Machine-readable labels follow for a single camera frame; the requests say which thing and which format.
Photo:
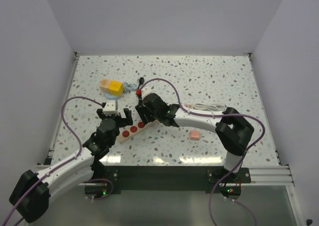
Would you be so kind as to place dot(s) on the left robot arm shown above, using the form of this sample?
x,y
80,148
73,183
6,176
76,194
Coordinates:
x,y
34,190

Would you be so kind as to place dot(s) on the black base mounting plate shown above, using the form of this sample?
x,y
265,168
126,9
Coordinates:
x,y
114,179

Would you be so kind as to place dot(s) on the pink plugged USB adapter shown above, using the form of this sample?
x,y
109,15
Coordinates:
x,y
189,106

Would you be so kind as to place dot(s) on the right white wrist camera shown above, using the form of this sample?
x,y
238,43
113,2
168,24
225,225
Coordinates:
x,y
142,93

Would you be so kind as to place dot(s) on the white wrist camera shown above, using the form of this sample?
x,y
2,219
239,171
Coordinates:
x,y
142,93
111,107

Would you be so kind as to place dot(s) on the light blue round base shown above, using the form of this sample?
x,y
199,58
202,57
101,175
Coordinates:
x,y
111,97

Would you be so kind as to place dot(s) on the yellow cube socket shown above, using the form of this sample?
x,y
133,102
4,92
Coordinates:
x,y
116,88

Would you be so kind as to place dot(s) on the wooden red-socket power strip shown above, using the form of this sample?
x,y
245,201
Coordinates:
x,y
134,130

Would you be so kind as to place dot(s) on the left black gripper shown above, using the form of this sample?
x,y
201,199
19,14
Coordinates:
x,y
123,121

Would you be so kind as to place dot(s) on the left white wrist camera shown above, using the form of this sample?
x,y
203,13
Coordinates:
x,y
111,107

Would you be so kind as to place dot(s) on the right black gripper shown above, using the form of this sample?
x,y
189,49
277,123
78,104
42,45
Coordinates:
x,y
142,110

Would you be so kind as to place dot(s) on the beige cube socket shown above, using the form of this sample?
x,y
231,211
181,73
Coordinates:
x,y
104,85

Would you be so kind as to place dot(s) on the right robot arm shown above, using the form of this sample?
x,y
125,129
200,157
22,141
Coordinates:
x,y
233,130

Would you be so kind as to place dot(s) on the pink USB charger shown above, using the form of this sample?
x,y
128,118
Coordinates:
x,y
194,135

